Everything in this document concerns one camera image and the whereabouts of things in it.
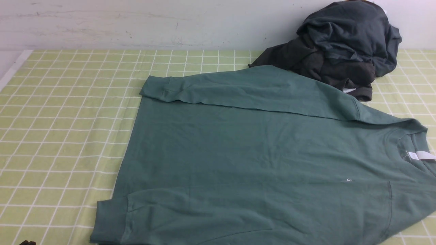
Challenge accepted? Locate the green long-sleeve top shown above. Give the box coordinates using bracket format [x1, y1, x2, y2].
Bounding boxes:
[90, 66, 435, 245]

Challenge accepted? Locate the dark brown garment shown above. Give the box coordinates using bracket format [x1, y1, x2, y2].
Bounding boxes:
[249, 34, 376, 102]

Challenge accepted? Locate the green checkered tablecloth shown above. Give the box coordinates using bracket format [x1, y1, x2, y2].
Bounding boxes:
[1, 50, 435, 245]

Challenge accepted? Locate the dark blue-grey sweatshirt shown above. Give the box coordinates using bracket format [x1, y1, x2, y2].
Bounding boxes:
[296, 0, 402, 77]

